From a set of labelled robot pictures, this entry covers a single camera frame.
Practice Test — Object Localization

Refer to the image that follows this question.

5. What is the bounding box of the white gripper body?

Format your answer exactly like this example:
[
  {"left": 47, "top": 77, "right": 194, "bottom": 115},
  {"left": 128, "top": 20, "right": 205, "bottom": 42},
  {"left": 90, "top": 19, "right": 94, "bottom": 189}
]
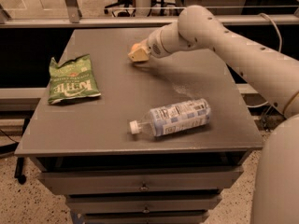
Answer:
[{"left": 147, "top": 30, "right": 164, "bottom": 58}]

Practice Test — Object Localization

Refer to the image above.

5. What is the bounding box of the orange fruit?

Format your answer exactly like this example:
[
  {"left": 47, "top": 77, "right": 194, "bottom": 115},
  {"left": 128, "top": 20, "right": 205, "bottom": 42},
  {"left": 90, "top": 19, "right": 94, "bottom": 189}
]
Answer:
[{"left": 131, "top": 43, "right": 140, "bottom": 51}]

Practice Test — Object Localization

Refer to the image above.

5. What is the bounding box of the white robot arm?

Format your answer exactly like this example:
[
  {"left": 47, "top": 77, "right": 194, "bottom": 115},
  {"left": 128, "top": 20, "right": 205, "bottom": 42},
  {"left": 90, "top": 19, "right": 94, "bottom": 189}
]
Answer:
[{"left": 129, "top": 6, "right": 299, "bottom": 224}]

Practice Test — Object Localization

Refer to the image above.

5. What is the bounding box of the blue label plastic bottle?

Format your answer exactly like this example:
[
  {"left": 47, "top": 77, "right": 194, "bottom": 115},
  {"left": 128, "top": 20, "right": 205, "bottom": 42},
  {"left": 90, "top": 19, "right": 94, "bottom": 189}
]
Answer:
[{"left": 129, "top": 99, "right": 211, "bottom": 137}]

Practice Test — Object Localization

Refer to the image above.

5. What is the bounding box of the green chip bag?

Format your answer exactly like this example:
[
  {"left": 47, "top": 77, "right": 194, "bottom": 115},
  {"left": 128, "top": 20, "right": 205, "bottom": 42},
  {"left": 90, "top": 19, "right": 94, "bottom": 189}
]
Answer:
[{"left": 48, "top": 54, "right": 101, "bottom": 105}]

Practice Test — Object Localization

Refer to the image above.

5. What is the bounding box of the grey drawer cabinet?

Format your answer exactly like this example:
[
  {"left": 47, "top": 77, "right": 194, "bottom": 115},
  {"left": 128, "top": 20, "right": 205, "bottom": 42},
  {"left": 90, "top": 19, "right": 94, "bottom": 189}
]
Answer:
[{"left": 17, "top": 28, "right": 263, "bottom": 224}]

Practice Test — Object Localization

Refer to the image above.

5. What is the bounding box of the metal railing frame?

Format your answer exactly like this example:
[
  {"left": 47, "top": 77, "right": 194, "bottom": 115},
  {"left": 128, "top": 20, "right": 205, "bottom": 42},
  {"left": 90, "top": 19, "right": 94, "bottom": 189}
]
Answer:
[{"left": 0, "top": 0, "right": 299, "bottom": 28}]

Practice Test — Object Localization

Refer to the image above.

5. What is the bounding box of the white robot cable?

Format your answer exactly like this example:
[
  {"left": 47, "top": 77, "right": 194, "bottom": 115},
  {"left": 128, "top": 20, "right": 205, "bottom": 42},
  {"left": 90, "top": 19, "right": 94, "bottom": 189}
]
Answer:
[{"left": 245, "top": 12, "right": 283, "bottom": 109}]

